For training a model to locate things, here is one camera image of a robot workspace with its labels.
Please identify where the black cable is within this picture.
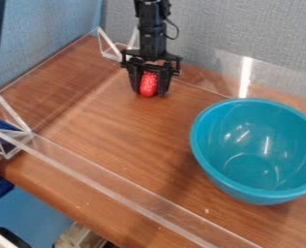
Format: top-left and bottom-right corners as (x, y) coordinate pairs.
(163, 17), (181, 41)

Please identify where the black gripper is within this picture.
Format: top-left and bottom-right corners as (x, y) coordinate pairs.
(121, 24), (182, 96)

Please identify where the clear acrylic barrier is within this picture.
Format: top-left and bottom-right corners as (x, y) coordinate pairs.
(0, 29), (306, 248)

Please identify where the red toy strawberry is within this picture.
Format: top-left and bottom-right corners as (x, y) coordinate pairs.
(141, 72), (157, 97)

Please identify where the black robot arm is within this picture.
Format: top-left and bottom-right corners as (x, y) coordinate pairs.
(121, 0), (182, 96)

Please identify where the black and white object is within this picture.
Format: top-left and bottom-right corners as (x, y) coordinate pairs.
(0, 227), (31, 248)

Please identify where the blue plastic bowl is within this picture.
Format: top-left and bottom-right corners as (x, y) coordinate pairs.
(190, 98), (306, 205)

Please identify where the beige object under table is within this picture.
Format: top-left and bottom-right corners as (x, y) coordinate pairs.
(54, 222), (107, 248)

